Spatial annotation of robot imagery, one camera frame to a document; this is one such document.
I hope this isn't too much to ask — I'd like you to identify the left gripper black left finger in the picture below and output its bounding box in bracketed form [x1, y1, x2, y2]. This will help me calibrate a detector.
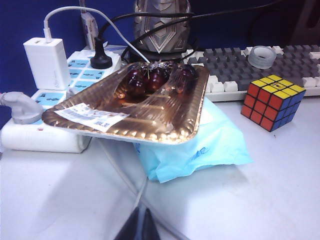
[113, 206, 141, 240]

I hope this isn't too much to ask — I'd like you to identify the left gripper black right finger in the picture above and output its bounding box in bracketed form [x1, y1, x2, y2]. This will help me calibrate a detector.
[142, 207, 161, 240]

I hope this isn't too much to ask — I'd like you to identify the light blue wet wipes pack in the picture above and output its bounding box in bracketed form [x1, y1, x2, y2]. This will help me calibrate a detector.
[133, 96, 254, 185]

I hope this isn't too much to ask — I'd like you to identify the dark red cherry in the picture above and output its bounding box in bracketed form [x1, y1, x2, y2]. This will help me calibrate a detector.
[147, 67, 169, 93]
[174, 65, 197, 93]
[124, 67, 147, 96]

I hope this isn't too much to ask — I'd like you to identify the gold foil fruit tray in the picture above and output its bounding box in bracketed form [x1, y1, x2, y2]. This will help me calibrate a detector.
[41, 62, 211, 145]

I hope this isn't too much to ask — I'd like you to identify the white price label sticker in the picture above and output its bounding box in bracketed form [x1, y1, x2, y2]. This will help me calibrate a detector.
[53, 102, 131, 133]

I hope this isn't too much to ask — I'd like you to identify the white power strip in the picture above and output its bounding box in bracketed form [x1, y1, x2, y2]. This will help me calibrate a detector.
[0, 44, 122, 154]

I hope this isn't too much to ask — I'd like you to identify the grey power plug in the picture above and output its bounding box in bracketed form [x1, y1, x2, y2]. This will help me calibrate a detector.
[0, 91, 45, 125]

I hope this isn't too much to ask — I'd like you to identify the black power plug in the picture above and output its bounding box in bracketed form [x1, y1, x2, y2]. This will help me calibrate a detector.
[89, 36, 113, 70]

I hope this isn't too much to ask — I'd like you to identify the Rubik's cube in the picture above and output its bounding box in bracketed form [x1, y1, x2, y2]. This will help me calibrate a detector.
[240, 74, 307, 133]

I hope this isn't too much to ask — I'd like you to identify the white and grey keyboard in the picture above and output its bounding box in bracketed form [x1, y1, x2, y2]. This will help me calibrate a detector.
[181, 44, 320, 103]

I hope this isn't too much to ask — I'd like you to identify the white USB charger block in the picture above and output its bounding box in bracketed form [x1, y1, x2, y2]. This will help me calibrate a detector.
[22, 37, 72, 90]

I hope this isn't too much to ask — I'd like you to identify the silver faceted figurine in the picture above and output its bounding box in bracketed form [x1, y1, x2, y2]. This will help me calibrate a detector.
[133, 0, 193, 55]

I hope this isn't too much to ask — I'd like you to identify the clear adhesive tape roll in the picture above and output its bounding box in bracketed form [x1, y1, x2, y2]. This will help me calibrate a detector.
[247, 46, 278, 70]

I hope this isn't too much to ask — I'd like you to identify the white plug adapter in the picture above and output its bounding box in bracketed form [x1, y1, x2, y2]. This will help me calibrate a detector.
[79, 0, 100, 50]

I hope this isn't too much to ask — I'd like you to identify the black computer monitor with stand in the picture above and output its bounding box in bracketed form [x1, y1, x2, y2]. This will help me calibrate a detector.
[289, 0, 320, 47]

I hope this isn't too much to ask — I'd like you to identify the black cable by figurine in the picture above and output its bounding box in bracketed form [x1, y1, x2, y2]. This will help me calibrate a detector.
[121, 18, 201, 61]

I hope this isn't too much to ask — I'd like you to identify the white charging cable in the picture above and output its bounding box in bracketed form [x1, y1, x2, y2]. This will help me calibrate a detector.
[42, 6, 191, 240]

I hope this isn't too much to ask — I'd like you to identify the long black cable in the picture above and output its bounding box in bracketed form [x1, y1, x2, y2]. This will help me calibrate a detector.
[97, 0, 286, 41]

